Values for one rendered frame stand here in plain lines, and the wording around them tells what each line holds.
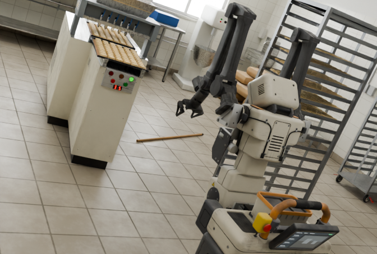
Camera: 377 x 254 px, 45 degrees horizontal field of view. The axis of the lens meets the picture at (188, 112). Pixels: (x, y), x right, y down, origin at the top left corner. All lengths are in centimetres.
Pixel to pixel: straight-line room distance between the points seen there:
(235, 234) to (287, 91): 71
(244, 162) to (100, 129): 169
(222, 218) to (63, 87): 257
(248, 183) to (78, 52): 233
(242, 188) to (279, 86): 52
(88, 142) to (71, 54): 87
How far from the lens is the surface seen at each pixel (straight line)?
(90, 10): 412
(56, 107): 425
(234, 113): 201
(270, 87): 208
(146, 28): 421
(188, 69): 772
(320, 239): 201
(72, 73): 415
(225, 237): 191
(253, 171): 220
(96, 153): 369
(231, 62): 211
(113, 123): 359
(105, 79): 343
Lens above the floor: 165
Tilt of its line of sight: 15 degrees down
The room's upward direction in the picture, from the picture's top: 22 degrees clockwise
